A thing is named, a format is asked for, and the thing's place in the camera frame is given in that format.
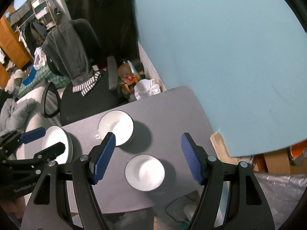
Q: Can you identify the grey bed duvet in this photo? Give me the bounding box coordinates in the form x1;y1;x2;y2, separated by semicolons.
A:
0;81;63;161

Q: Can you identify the small white bowl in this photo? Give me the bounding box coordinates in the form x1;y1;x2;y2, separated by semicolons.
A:
124;154;165;192

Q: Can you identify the person's left hand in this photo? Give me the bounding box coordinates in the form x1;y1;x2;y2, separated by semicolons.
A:
1;196;26;220

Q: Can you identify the black office chair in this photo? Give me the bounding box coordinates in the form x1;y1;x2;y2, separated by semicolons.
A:
42;19;122;126

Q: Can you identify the dark grey sweater on chair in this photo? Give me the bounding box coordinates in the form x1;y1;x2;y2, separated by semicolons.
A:
42;20;101;96

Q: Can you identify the green checkered cloth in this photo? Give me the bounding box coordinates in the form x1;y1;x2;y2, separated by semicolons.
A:
17;65;70;99

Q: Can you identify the cardboard box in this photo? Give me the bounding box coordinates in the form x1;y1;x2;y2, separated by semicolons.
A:
253;141;306;174

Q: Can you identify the large white bowl black rim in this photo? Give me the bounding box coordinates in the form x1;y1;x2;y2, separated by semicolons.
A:
98;110;134;147

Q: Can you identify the wooden wardrobe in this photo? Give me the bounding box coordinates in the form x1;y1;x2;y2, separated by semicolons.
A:
0;7;34;90

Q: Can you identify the white plastic bag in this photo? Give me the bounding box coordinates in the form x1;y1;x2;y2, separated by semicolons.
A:
134;80;161;100

